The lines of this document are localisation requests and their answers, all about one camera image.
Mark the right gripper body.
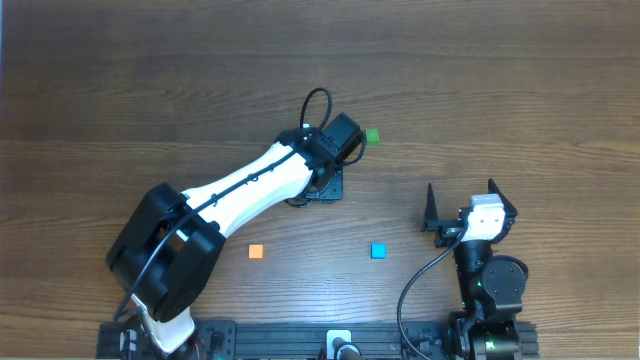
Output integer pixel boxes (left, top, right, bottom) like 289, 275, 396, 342
424, 217, 468, 249

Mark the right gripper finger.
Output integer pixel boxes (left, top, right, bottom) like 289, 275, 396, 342
487, 177, 519, 219
423, 182, 440, 234

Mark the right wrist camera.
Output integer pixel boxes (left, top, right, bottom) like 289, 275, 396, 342
459, 193, 507, 244

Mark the mounting rail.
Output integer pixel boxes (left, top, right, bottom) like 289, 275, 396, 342
96, 319, 541, 360

